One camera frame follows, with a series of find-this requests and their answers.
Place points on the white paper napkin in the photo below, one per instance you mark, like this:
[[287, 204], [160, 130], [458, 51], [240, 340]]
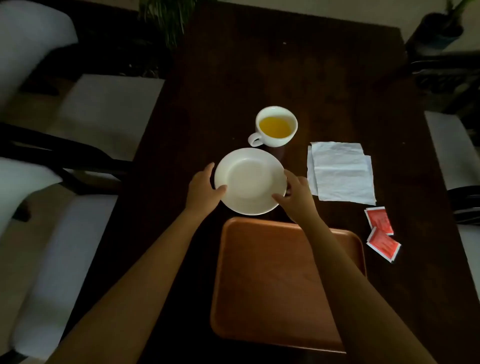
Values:
[[311, 176], [343, 176]]

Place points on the white cup with yellow juice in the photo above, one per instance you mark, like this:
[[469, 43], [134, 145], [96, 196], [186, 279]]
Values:
[[268, 141]]

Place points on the orange-brown tray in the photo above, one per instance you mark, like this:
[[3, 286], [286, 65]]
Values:
[[270, 285]]

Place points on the white cushioned black frame chair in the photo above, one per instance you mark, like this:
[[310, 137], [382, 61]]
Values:
[[472, 258], [450, 150], [108, 112], [63, 270]]

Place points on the person's right hand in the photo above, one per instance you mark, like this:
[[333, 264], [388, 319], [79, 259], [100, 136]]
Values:
[[300, 202]]

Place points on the green leafy plant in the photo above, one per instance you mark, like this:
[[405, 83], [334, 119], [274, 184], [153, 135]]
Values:
[[168, 18]]

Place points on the person's left hand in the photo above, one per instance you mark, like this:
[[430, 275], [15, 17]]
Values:
[[202, 195]]

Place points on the person's right forearm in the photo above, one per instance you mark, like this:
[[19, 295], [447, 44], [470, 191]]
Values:
[[356, 300]]

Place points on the red sachet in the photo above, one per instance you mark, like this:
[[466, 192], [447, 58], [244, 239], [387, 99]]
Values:
[[379, 220], [383, 244]]

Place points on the white saucer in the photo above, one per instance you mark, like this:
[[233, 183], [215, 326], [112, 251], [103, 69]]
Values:
[[251, 180]]

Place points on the person's left forearm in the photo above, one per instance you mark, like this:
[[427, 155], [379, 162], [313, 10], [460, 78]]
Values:
[[142, 292]]

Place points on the potted plant in dark pot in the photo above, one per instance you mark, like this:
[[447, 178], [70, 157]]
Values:
[[435, 33]]

